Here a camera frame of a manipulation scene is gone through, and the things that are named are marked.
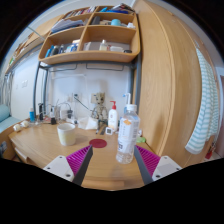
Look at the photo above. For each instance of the bed with light sheet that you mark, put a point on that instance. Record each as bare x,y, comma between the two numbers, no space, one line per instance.
8,125

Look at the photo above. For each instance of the wooden loft bed rail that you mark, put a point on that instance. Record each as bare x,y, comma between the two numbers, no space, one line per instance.
40,31

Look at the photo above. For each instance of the black charger block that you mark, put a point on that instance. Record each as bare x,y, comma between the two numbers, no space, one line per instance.
53,121

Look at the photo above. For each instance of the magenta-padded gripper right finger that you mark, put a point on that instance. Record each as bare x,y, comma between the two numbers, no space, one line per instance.
166,166

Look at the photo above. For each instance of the white tissue pack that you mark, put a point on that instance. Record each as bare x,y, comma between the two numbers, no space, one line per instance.
87,123

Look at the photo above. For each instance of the grey metal frame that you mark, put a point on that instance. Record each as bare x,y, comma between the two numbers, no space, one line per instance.
137,80

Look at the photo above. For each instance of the white round roll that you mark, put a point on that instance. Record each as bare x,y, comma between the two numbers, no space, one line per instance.
24,124
16,127

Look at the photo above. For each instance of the small white display device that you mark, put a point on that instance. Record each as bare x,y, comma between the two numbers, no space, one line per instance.
109,130

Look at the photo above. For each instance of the white wall socket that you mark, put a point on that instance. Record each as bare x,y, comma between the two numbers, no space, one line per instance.
93,97
78,96
70,98

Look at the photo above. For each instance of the wooden wardrobe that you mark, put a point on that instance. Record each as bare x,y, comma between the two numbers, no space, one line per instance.
166,93

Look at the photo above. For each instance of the green striped white towel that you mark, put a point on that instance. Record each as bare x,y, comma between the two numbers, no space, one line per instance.
205,110

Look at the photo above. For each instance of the black cylindrical gadget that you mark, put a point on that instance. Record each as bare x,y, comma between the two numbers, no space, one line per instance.
40,111

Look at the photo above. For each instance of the small green plastic item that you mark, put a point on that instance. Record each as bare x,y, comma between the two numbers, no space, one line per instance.
140,140

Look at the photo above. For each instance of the small blue bottle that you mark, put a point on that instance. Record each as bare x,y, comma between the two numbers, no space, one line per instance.
32,116

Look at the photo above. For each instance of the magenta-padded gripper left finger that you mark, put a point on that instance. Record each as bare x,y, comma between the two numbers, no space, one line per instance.
58,166

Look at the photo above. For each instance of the white red-pump lotion bottle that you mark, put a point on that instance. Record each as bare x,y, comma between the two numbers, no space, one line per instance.
113,120

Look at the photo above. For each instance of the flat round red coaster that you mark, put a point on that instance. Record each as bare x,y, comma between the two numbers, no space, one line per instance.
98,143

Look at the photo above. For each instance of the white power strip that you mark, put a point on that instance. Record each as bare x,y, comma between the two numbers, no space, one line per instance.
70,120

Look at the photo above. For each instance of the teal pillow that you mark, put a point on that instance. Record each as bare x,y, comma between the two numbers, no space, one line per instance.
4,112

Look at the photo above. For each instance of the wooden shelf unit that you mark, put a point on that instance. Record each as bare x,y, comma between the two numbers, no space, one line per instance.
100,35

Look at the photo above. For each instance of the brown tree figure toy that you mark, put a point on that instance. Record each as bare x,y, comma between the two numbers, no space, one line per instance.
99,108

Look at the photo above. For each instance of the blue spray bottle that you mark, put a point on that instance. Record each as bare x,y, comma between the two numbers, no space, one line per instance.
126,100

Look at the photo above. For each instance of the grey striped curtain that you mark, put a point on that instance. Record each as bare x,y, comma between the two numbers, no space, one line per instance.
6,88

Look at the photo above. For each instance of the clear plastic water bottle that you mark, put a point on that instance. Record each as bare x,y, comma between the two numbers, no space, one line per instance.
127,136

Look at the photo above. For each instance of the cream plastic cup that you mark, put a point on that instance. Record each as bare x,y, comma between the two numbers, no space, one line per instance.
66,136

